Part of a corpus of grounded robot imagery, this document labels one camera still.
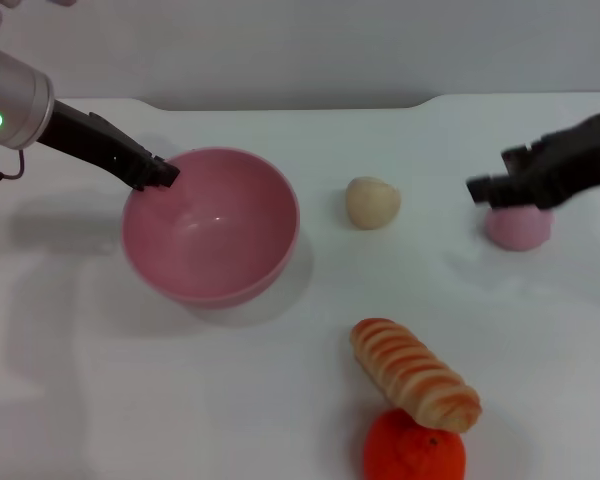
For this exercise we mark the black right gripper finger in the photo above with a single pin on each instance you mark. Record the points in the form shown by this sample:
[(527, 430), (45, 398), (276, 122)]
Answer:
[(522, 157), (490, 190)]

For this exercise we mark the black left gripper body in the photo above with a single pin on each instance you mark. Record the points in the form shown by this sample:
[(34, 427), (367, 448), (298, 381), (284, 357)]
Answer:
[(95, 140)]

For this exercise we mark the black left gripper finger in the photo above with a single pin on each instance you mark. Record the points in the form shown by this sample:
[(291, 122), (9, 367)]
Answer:
[(139, 188), (162, 174)]

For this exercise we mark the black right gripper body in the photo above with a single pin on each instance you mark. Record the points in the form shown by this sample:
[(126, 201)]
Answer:
[(575, 160)]

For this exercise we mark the pink plastic bowl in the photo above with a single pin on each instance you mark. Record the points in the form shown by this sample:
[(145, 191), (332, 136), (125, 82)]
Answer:
[(215, 240)]

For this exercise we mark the orange striped bread roll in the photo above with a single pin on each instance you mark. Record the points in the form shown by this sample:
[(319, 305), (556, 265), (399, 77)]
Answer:
[(410, 375)]

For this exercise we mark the pink round bun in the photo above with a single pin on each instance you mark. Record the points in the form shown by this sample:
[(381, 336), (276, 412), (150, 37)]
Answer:
[(517, 232)]

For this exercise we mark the beige round bun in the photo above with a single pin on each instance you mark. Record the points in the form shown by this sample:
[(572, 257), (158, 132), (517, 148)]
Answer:
[(370, 205)]

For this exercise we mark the orange tangerine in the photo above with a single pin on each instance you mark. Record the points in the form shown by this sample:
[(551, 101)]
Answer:
[(410, 450)]

